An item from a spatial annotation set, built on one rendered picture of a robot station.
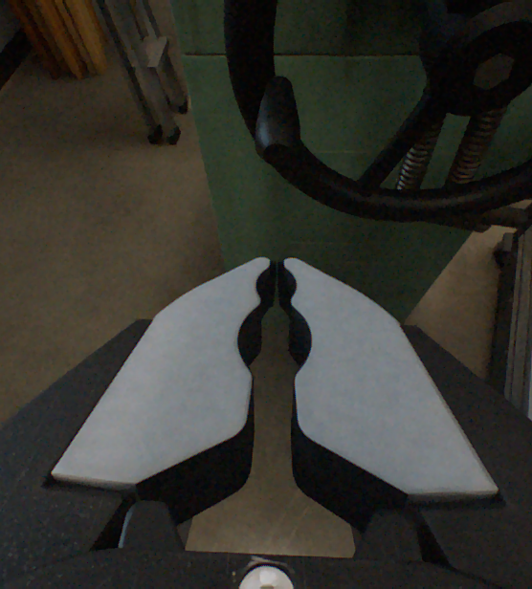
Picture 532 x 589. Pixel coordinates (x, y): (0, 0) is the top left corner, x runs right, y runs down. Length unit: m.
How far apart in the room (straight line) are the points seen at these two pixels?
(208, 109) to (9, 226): 1.08
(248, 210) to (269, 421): 0.54
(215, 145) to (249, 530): 0.76
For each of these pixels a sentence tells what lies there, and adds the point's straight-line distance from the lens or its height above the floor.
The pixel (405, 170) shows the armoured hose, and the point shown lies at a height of 0.67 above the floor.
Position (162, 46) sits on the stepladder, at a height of 0.27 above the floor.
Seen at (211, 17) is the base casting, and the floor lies 0.75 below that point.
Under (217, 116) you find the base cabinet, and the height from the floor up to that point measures 0.64.
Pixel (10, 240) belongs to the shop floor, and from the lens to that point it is 1.43.
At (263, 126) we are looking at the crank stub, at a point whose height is 0.80.
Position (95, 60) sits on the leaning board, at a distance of 1.95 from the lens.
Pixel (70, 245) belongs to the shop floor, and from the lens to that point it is 1.31.
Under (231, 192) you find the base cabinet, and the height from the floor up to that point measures 0.51.
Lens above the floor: 0.93
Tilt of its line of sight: 62 degrees down
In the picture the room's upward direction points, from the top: 2 degrees counter-clockwise
